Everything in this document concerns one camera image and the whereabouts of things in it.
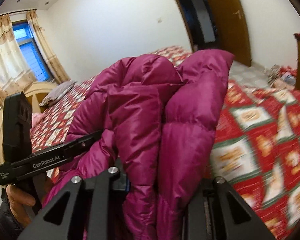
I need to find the beige curtain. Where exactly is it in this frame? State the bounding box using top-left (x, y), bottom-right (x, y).
top-left (26, 10), bottom-right (70, 84)
top-left (0, 15), bottom-right (36, 106)

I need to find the brass door handle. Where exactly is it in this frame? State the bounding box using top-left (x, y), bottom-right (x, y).
top-left (233, 10), bottom-right (242, 20)

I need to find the pink folded blanket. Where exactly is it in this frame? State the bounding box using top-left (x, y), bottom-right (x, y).
top-left (32, 113), bottom-right (46, 129)

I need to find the dark door frame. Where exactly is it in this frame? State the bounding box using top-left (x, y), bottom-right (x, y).
top-left (176, 0), bottom-right (218, 51)

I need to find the clothes pile on floor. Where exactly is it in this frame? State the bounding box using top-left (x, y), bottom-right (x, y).
top-left (266, 65), bottom-right (297, 90)

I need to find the blue window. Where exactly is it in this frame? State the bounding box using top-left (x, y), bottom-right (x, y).
top-left (13, 21), bottom-right (53, 82)

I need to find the person's left hand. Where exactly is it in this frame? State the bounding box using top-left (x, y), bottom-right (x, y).
top-left (6, 185), bottom-right (36, 228)

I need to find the beige wooden headboard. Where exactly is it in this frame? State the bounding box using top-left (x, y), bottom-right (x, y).
top-left (0, 82), bottom-right (57, 165)

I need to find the red patterned bedspread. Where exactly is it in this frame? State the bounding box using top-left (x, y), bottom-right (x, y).
top-left (31, 52), bottom-right (300, 239)

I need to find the beige left curtain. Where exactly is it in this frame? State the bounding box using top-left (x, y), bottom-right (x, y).
top-left (0, 15), bottom-right (36, 106)

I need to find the beige right curtain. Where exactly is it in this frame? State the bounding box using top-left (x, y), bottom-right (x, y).
top-left (26, 10), bottom-right (70, 84)

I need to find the magenta puffer jacket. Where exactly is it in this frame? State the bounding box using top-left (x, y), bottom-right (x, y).
top-left (45, 49), bottom-right (234, 239)

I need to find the striped grey pillow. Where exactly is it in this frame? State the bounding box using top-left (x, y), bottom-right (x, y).
top-left (39, 80), bottom-right (76, 107)

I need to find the brown wooden door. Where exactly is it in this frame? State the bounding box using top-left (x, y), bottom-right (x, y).
top-left (207, 0), bottom-right (252, 67)

